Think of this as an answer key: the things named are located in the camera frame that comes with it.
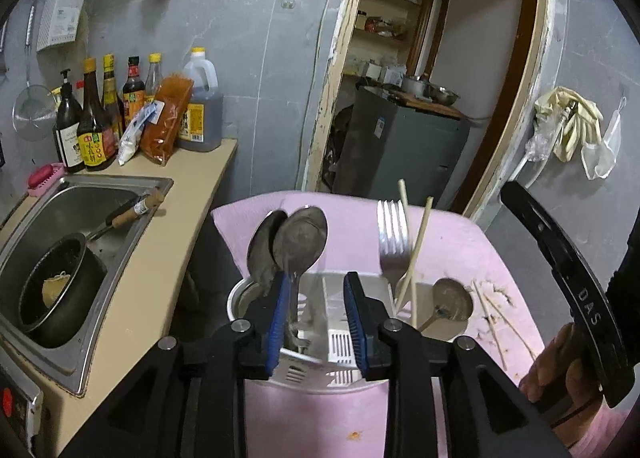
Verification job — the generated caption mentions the stainless steel sink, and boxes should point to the stainless steel sink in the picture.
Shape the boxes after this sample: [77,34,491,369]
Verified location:
[0,174,175,395]

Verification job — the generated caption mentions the induction cooker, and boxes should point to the induction cooker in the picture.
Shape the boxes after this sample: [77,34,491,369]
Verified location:
[0,347,45,457]

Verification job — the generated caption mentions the wooden cutting board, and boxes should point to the wooden cutting board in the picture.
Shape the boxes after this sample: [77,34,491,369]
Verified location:
[389,88,471,122]

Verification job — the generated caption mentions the yellow rubber gloves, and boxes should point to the yellow rubber gloves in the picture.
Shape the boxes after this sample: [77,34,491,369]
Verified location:
[533,85,605,164]

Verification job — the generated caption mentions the orange spice packet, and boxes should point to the orange spice packet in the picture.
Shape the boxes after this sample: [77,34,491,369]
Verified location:
[138,73,195,168]

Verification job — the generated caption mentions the person's right hand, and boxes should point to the person's right hand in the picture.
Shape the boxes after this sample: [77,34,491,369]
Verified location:
[519,322,604,420]

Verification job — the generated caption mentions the steel fork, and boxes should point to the steel fork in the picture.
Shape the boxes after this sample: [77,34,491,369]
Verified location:
[376,199,419,312]

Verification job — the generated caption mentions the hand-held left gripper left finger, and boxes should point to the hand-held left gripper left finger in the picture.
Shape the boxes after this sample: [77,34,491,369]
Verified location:
[60,271,292,458]

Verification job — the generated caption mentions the white utensil holder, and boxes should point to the white utensil holder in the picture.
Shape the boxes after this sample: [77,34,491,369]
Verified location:
[225,270,475,392]

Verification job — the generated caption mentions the steel spoon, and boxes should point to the steel spoon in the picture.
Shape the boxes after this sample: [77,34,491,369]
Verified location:
[246,209,289,297]
[272,205,330,355]

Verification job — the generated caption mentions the steel mesh strainer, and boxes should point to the steel mesh strainer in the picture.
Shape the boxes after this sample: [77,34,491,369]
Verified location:
[10,3,59,142]

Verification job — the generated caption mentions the worn wooden door frame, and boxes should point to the worn wooden door frame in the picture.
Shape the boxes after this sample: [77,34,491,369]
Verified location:
[298,0,569,234]

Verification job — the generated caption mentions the grey cabinet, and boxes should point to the grey cabinet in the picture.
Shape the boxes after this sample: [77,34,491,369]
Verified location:
[332,85,471,212]

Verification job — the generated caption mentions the steel bowl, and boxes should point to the steel bowl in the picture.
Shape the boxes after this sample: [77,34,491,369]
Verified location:
[427,84,461,107]

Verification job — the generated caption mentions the steel pot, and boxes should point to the steel pot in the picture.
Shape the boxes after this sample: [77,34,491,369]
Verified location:
[399,74,432,100]

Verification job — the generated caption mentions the person's right forearm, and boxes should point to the person's right forearm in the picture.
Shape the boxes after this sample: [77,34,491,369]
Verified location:
[552,400,634,458]

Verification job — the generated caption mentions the large dark oil jug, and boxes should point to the large dark oil jug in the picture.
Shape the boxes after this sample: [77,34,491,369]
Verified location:
[174,47,225,154]

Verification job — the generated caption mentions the white blue packet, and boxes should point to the white blue packet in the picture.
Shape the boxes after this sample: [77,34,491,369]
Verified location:
[117,103,160,167]

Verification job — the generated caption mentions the wall power cable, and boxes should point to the wall power cable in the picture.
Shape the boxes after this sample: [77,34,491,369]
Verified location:
[308,0,335,149]

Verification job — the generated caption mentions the wooden chopstick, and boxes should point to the wooden chopstick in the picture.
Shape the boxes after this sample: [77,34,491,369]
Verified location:
[397,179,417,328]
[472,280,509,372]
[482,290,539,357]
[393,195,435,312]

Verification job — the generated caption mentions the dark bottle red cap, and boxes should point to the dark bottle red cap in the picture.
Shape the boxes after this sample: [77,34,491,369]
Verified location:
[122,55,146,129]

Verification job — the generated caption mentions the white wall basket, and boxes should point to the white wall basket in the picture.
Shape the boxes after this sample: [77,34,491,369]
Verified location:
[35,0,87,52]

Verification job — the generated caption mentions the beige kitchen counter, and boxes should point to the beige kitchen counter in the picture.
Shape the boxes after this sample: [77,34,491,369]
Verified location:
[50,137,239,458]

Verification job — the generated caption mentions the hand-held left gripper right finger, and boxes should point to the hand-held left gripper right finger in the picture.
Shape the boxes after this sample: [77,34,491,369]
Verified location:
[343,271,572,458]

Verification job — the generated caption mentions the pink soap dish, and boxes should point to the pink soap dish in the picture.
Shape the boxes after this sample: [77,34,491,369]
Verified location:
[27,163,67,198]

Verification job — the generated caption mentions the dark pump bottle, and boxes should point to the dark pump bottle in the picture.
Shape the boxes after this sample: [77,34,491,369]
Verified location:
[53,68,86,174]

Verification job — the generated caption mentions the clear bottle yellow cap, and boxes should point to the clear bottle yellow cap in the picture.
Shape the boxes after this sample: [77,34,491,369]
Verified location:
[144,52,164,110]

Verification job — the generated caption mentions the wooden shelf unit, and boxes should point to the wooden shelf unit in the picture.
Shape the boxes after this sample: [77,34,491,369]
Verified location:
[342,0,426,84]

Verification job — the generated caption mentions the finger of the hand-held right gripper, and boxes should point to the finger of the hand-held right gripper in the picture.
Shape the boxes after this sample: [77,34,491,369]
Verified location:
[501,181,564,267]

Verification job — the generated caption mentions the white face mask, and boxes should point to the white face mask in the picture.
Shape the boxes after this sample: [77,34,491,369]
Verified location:
[579,97,629,182]

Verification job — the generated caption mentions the dark bottle yellow cap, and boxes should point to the dark bottle yellow cap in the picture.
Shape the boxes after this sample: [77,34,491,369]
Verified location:
[101,53,126,139]

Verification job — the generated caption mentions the pink cloth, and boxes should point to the pink cloth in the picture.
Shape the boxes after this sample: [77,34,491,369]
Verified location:
[210,190,547,458]

